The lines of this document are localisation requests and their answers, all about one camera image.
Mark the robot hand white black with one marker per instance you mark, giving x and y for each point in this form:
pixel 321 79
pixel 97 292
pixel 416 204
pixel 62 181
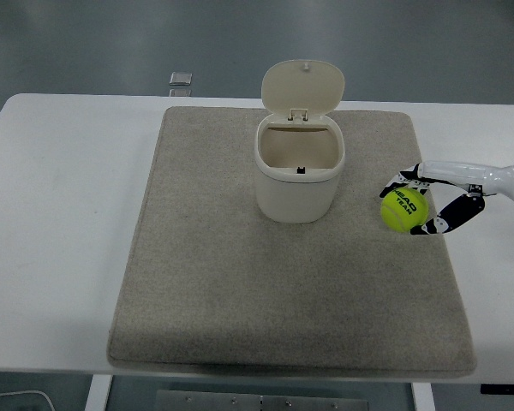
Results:
pixel 458 188

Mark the yellow tennis ball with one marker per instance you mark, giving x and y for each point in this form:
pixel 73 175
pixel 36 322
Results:
pixel 403 210

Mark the cream bin with flip lid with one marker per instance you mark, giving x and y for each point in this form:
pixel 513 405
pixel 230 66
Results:
pixel 300 171

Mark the beige fabric mat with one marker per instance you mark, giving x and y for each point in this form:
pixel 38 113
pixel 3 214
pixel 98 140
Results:
pixel 282 278

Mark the black table control panel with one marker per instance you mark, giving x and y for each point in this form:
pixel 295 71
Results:
pixel 506 389

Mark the grey metal plate with screws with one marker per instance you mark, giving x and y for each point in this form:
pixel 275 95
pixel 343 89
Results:
pixel 261 400

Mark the silver floor socket plate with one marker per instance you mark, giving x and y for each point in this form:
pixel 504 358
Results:
pixel 181 77

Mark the white table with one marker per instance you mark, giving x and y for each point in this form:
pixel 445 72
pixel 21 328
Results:
pixel 60 214

